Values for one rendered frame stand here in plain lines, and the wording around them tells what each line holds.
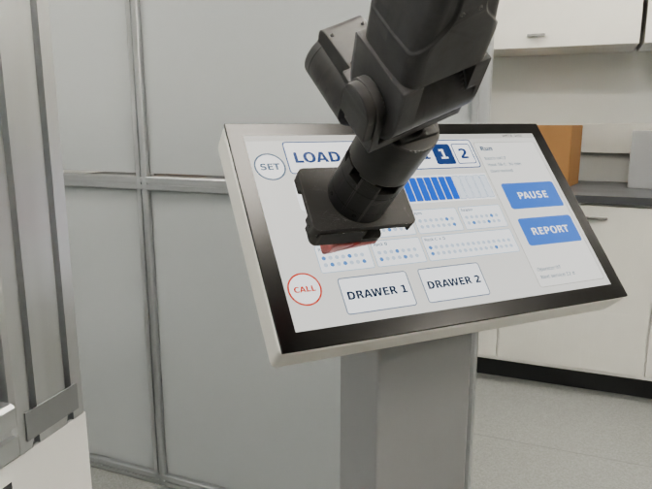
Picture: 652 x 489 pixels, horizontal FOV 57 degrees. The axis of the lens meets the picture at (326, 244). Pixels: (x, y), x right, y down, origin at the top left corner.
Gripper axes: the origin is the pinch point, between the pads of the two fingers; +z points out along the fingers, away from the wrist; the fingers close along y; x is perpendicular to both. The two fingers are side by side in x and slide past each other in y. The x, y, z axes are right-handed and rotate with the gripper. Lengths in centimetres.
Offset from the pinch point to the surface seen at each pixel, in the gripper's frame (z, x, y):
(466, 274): 8.1, 1.9, -21.8
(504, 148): 8.6, -17.9, -37.6
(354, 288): 8.0, 2.0, -5.8
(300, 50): 56, -86, -36
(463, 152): 8.5, -17.3, -29.8
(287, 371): 116, -18, -33
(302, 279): 7.9, 0.2, 0.3
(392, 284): 8.0, 2.1, -10.9
